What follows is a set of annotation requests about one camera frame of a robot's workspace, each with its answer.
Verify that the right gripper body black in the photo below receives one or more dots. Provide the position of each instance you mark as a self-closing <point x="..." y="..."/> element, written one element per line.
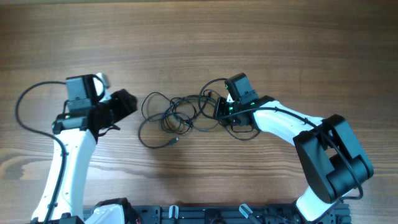
<point x="226" y="111"/>

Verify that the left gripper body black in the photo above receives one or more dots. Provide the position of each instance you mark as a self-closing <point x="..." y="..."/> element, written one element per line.
<point x="120" y="107"/>

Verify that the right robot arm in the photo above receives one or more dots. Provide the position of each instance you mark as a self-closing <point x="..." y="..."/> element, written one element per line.
<point x="332" y="159"/>

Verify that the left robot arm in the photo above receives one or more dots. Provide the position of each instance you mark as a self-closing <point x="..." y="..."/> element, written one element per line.
<point x="92" y="111"/>

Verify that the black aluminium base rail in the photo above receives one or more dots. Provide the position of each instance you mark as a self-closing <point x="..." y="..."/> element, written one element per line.
<point x="267" y="214"/>

